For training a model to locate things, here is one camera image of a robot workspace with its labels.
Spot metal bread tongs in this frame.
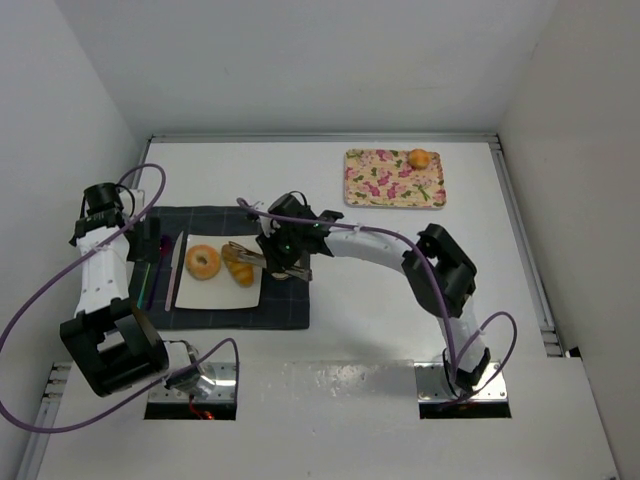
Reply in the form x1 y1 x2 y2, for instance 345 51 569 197
221 241 313 282

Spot striped long bread roll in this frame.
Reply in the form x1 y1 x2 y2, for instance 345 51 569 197
221 244 254 288

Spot iridescent fork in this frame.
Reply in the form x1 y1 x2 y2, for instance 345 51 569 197
136 263 151 309

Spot sugared donut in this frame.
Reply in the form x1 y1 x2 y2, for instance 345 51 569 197
185 244 221 281

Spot small round bun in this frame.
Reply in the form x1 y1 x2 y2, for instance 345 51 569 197
407 149 431 170

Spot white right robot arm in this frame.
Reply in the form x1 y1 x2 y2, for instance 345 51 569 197
248 192 491 393

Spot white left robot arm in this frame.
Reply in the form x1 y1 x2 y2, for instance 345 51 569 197
60 183 215 400

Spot dark checked placemat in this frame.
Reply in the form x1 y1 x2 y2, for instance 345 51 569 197
130 206 310 330

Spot white square plate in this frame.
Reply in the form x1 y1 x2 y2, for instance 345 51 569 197
174 234 262 310

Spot floral rectangular tray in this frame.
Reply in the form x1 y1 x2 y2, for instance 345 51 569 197
344 148 447 210

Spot pink handled knife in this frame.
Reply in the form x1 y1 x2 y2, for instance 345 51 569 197
164 231 184 312

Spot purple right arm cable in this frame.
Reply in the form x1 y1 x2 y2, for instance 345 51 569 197
236 196 518 401

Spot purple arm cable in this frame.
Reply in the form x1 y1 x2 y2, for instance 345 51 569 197
0 163 239 433
236 196 518 401

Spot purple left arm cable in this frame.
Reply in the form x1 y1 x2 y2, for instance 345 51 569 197
0 163 239 433

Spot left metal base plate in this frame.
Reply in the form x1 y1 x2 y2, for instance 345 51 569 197
147 361 237 404

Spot metal base plate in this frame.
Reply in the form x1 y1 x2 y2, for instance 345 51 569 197
414 362 508 404
147 361 237 404

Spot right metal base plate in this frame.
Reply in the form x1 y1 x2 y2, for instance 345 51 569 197
414 362 508 404

